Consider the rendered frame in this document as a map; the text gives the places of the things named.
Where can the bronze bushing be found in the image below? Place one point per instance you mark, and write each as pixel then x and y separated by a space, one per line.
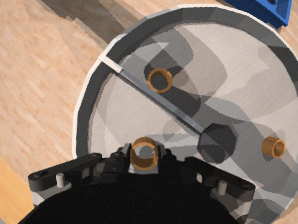
pixel 268 147
pixel 164 73
pixel 144 164

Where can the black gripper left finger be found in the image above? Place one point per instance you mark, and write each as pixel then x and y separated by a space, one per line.
pixel 68 175

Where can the blue crate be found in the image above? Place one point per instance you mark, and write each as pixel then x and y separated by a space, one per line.
pixel 268 12

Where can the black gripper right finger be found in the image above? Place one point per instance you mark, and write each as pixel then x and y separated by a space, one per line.
pixel 235 193

